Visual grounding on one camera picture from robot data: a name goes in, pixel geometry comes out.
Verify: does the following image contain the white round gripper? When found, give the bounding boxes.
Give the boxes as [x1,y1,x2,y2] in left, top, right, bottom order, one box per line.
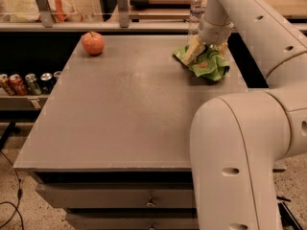
[182,15,234,65]

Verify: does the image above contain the green rice chip bag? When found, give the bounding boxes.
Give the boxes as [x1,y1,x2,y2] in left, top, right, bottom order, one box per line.
[173,46,230,81]

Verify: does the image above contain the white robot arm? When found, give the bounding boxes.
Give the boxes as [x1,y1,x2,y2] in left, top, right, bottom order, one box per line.
[190,0,307,230]

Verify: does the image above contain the white orange snack bag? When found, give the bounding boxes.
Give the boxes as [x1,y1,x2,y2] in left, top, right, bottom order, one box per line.
[11,0,83,22]

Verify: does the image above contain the clear plastic water bottle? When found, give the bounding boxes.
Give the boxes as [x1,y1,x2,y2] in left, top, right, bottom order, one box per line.
[188,0,207,40]

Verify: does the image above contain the red apple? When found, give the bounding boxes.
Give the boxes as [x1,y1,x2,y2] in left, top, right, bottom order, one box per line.
[82,32,105,56]

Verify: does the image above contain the grey drawer cabinet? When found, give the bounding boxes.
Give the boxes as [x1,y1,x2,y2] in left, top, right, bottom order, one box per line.
[15,35,250,230]

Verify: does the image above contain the dark soda can rightmost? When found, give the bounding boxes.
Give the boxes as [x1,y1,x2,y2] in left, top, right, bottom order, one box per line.
[53,71,61,81]

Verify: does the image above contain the black soda can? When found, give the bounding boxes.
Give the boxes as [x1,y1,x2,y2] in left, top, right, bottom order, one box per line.
[40,73,55,94]

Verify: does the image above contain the green soda can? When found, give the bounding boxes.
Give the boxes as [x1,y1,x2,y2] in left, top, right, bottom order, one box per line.
[25,73,41,95]

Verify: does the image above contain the black power strip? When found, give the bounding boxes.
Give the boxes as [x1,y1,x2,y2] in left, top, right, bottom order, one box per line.
[278,202,303,230]

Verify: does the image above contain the red soda can leftmost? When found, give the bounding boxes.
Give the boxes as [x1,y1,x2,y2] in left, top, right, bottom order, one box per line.
[0,74,15,96]

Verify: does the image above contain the metal bracket middle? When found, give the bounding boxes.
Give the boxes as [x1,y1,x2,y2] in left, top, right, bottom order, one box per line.
[117,0,130,28]

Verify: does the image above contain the metal bracket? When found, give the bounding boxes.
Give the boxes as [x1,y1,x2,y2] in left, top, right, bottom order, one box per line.
[117,0,130,28]
[35,0,55,28]

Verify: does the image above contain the metal bracket left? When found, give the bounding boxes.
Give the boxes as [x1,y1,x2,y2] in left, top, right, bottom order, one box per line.
[35,0,55,28]

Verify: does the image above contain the black floor cable left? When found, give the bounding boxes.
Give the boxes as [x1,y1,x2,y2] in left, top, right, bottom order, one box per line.
[0,150,25,230]

